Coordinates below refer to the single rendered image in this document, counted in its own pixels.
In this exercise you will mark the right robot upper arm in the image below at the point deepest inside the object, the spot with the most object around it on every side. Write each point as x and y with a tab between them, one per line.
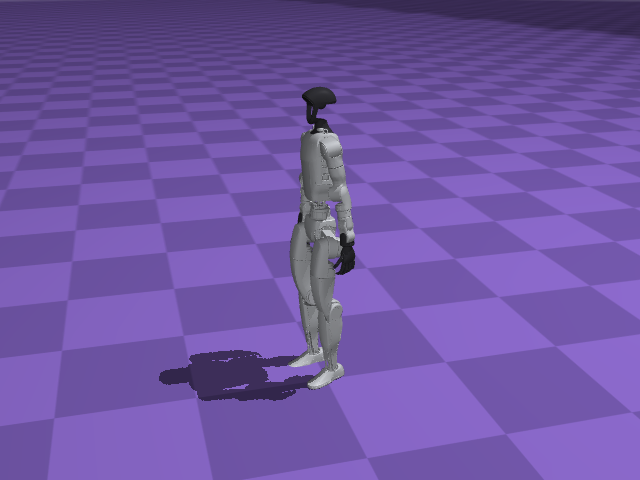
300	176

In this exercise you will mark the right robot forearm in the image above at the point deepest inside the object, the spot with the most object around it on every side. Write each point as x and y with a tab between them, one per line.
304	205

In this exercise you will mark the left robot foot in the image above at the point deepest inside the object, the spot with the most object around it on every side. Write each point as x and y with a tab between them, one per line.
325	377

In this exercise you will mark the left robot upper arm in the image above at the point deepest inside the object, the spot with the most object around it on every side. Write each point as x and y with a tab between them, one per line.
331	150

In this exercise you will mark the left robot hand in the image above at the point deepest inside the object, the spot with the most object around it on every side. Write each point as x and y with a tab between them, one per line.
347	256

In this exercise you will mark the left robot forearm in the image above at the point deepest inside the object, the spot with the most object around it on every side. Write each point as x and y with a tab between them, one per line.
345	223

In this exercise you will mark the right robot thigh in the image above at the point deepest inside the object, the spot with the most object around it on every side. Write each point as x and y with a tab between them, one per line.
300	259

